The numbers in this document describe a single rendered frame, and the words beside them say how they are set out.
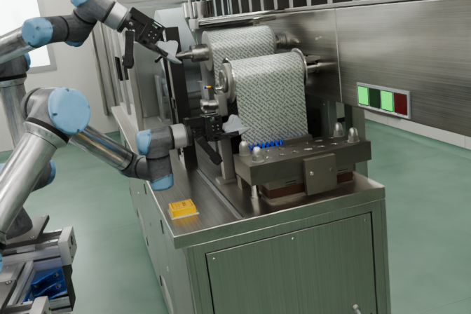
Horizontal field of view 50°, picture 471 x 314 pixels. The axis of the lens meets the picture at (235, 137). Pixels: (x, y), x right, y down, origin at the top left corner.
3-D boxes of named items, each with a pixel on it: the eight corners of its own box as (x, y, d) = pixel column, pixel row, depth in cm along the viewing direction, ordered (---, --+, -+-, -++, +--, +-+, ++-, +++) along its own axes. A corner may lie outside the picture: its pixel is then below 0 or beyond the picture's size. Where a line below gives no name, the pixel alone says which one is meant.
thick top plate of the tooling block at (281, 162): (235, 172, 161) (233, 153, 159) (345, 148, 171) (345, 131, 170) (251, 186, 146) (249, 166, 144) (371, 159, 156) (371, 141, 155)
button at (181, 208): (169, 210, 154) (168, 203, 153) (191, 205, 156) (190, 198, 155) (173, 218, 147) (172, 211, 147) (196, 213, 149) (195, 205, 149)
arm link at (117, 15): (104, 23, 145) (102, 24, 153) (118, 31, 147) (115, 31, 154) (117, 1, 145) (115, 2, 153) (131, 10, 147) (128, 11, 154)
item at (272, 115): (242, 152, 165) (236, 97, 160) (308, 139, 171) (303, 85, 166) (243, 153, 164) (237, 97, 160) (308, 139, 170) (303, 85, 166)
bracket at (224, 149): (214, 181, 176) (202, 95, 169) (232, 177, 178) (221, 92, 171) (218, 185, 172) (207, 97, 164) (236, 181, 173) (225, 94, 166)
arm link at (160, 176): (157, 181, 166) (152, 148, 164) (180, 185, 159) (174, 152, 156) (138, 188, 161) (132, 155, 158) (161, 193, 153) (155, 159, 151)
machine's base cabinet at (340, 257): (134, 219, 393) (115, 111, 372) (213, 200, 410) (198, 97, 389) (222, 497, 157) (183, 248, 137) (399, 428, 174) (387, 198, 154)
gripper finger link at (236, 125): (251, 114, 159) (223, 119, 157) (253, 132, 161) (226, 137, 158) (248, 113, 162) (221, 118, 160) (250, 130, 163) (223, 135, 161)
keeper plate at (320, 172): (305, 193, 151) (301, 158, 149) (334, 186, 154) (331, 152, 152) (308, 195, 149) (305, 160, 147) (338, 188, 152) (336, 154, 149)
